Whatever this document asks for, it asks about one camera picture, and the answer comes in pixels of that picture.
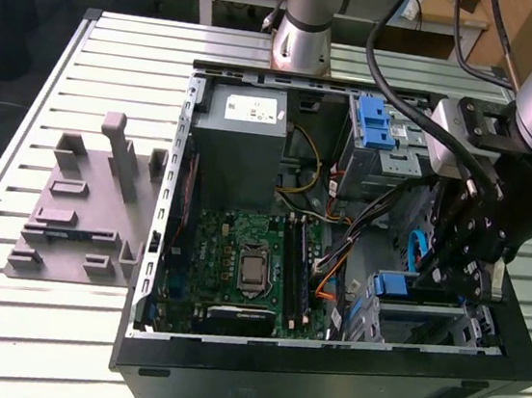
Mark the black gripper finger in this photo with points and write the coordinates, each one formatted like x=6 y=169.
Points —
x=477 y=280
x=449 y=231

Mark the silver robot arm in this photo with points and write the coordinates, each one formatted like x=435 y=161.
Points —
x=306 y=29

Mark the metal disk bay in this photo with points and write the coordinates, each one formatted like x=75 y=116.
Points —
x=367 y=325

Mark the metal drive cage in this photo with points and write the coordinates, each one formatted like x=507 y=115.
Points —
x=361 y=172

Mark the blue drive latch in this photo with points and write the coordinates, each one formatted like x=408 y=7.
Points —
x=374 y=125

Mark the RAM stick with blue label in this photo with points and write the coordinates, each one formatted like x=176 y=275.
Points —
x=304 y=272

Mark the silver CPU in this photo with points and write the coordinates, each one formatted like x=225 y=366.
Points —
x=253 y=271

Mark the grey power supply unit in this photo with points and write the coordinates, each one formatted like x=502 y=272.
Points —
x=236 y=166

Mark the green motherboard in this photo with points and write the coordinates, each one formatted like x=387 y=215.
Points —
x=220 y=252

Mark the black open PC case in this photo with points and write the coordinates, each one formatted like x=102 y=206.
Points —
x=272 y=384

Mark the black graphics card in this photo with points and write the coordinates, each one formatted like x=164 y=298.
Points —
x=236 y=319

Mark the grey parts rack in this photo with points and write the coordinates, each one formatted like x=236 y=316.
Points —
x=90 y=206

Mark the loose RAM stick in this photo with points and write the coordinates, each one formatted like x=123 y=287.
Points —
x=72 y=234

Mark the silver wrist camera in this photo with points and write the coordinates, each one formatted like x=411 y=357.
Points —
x=442 y=148

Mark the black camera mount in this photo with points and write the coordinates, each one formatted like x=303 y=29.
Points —
x=489 y=124

